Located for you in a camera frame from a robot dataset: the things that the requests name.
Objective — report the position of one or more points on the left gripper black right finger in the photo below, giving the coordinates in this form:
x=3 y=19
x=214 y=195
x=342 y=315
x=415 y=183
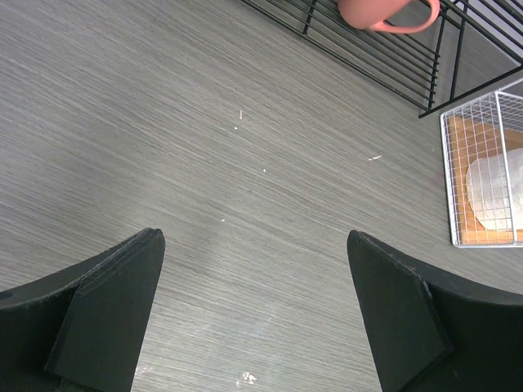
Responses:
x=431 y=330

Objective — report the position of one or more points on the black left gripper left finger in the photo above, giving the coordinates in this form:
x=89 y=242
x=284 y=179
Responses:
x=82 y=328

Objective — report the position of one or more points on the white paper towel roll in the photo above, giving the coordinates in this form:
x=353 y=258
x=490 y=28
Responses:
x=494 y=190

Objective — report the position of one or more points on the pink mug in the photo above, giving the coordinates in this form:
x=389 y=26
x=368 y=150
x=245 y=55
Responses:
x=372 y=15

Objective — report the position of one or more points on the white wire wooden shelf unit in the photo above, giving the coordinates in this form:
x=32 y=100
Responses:
x=482 y=151

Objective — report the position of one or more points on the black wire dish rack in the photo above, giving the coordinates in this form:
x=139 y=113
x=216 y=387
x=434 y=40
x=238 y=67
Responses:
x=422 y=68

